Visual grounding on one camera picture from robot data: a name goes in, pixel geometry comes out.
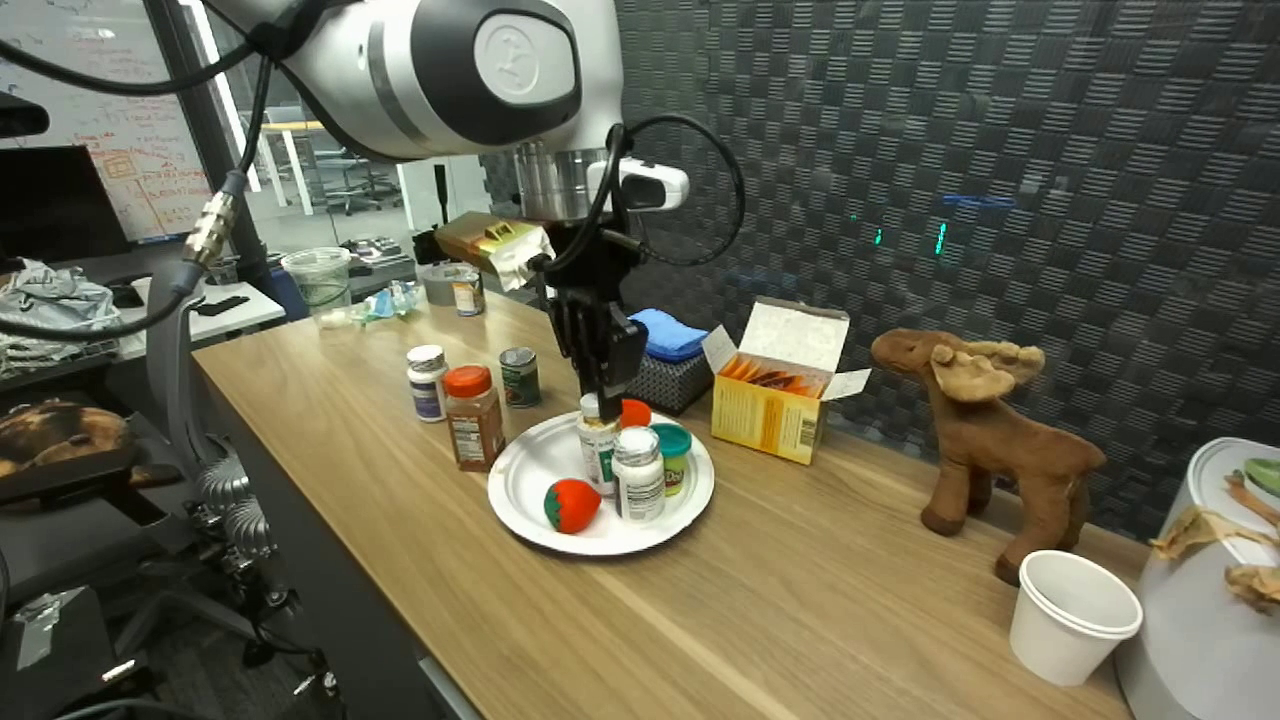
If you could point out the white paper cup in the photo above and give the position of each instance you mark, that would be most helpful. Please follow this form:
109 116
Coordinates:
1067 627

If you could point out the pile of grey clothes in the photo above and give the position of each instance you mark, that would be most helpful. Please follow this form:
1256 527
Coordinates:
55 300

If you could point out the small white bottle blue label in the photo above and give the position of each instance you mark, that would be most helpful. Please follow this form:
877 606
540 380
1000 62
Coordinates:
425 387

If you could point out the spice bottle orange lid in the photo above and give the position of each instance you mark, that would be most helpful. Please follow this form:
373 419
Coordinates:
474 425

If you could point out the black metal pole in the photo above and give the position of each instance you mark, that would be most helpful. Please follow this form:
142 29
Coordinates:
202 147

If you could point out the black monitor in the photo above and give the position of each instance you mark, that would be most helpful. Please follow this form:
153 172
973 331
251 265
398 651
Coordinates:
55 201

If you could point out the white pill bottle white cap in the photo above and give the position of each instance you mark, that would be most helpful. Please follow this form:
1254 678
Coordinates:
638 480

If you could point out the brown patterned bag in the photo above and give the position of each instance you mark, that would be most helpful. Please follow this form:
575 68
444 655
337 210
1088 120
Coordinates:
60 434

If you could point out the white round plate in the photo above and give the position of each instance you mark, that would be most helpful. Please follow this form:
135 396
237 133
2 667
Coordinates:
535 463

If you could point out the yellow tub teal lid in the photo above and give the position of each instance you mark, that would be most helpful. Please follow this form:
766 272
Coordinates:
677 455

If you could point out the clear plastic container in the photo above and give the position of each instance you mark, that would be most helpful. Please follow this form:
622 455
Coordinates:
321 277

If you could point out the small green can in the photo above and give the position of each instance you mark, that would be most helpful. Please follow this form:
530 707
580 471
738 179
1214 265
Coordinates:
521 380

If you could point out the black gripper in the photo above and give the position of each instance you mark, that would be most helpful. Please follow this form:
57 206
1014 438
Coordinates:
593 272

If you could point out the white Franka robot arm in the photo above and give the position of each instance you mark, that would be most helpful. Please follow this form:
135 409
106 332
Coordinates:
400 65

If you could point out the brown plush moose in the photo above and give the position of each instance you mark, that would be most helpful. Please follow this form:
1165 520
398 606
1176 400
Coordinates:
995 447

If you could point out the open yellow cardboard box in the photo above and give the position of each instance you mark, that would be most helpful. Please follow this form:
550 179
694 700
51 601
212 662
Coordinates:
766 415

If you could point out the yellow tub orange lid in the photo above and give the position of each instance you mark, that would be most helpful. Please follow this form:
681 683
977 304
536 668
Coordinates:
638 415

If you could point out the red and green ball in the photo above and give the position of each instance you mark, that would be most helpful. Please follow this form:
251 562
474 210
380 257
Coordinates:
575 505

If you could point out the tin can orange label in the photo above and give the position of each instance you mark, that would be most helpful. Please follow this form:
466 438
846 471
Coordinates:
463 299

